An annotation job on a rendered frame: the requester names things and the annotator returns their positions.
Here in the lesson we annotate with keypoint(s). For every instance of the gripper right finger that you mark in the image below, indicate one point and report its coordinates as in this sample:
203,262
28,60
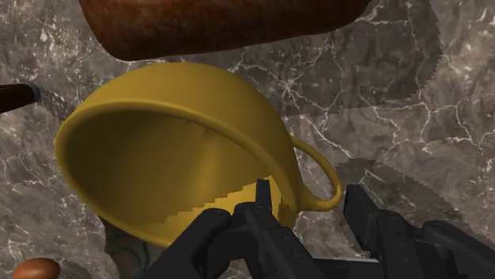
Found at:
402,239

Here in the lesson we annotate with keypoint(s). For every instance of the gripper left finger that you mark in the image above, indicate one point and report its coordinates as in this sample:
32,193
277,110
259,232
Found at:
247,239

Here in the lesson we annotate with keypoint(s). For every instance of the small brown round object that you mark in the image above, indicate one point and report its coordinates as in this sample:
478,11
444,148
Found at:
36,269

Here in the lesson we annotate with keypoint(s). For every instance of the brown wooden rounded object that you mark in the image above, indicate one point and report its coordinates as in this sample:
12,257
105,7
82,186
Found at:
209,23

